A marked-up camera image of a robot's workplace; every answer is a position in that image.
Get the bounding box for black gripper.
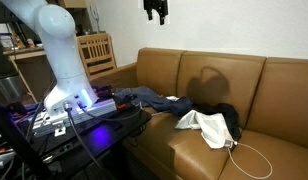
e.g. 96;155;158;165
142;0;169;26

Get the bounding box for white cloth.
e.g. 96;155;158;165
174;109;236;150

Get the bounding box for brown leather couch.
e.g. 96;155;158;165
90;47;308;180

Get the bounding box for wooden slatted chair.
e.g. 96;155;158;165
76;32;118;81

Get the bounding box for dark blue jeans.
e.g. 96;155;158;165
113;86;194;118

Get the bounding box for black garment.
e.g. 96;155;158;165
193;102;242;141

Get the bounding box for black robot table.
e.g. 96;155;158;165
13;99;152;180

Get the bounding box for wooden counter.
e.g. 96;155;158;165
3;46;48;104

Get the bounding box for stainless steel trash can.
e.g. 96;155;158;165
0;28;27;101

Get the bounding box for black tripod leg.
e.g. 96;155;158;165
0;98;53;180

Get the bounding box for wooden wall cabinet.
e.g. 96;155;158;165
57;0;88;9

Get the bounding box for orange handled clamp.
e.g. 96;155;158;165
116;102;135;111

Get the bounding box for aluminium base plate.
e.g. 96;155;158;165
27;98;118;138

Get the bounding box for black base cable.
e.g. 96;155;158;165
63;102;107;176

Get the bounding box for white angle bracket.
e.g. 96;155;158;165
53;121;67;137

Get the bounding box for white charger cable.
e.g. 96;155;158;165
227;141;274;180

